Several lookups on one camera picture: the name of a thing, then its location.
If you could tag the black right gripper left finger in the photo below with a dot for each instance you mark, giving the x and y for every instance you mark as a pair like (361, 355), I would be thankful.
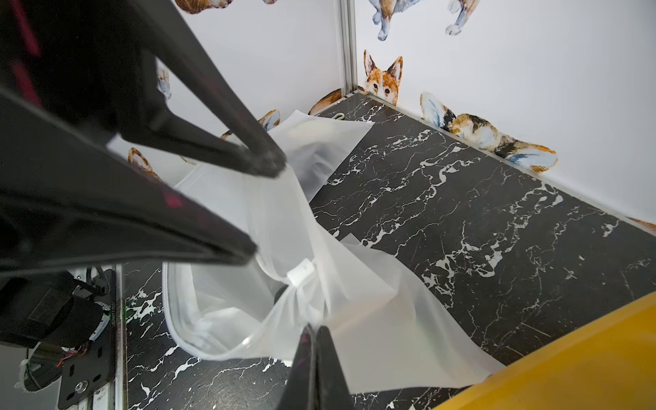
(299, 393)

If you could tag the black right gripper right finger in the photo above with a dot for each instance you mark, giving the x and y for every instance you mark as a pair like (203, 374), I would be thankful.
(331, 390)

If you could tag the yellow plastic tray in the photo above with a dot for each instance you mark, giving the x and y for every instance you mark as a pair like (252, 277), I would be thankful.
(607, 364)

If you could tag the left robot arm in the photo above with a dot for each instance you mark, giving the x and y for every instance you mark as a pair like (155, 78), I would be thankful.
(85, 86)

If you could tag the aluminium frame post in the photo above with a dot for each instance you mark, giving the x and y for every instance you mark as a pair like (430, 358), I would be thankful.
(347, 45)

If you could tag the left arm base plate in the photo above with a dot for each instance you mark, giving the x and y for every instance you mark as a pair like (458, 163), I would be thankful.
(88, 371)

